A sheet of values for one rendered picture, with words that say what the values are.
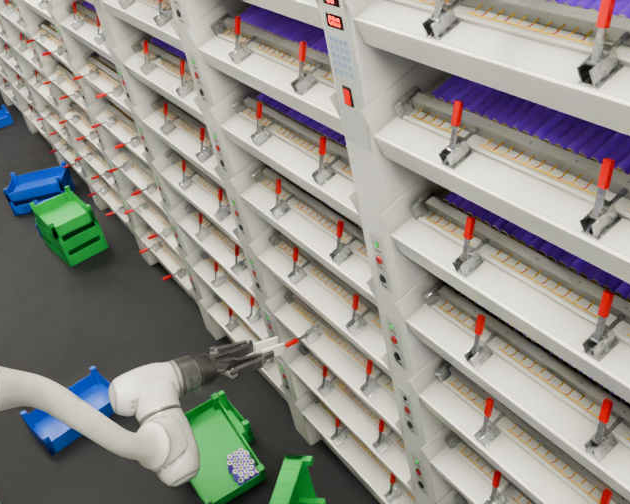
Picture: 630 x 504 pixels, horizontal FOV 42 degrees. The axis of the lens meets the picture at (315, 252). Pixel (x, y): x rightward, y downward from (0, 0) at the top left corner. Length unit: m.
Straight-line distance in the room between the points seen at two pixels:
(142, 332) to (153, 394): 1.40
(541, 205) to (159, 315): 2.46
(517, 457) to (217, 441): 1.32
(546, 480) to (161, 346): 2.00
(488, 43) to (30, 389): 1.09
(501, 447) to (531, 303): 0.40
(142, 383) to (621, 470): 1.10
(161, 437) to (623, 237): 1.17
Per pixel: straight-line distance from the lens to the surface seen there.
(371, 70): 1.30
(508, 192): 1.12
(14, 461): 3.04
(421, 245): 1.38
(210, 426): 2.67
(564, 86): 0.95
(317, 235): 1.81
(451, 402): 1.64
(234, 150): 2.03
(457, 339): 1.47
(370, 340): 1.80
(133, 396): 1.94
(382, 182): 1.38
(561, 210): 1.07
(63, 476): 2.89
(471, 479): 1.76
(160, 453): 1.87
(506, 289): 1.26
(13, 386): 1.67
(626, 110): 0.90
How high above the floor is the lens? 1.90
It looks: 33 degrees down
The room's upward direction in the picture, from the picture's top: 13 degrees counter-clockwise
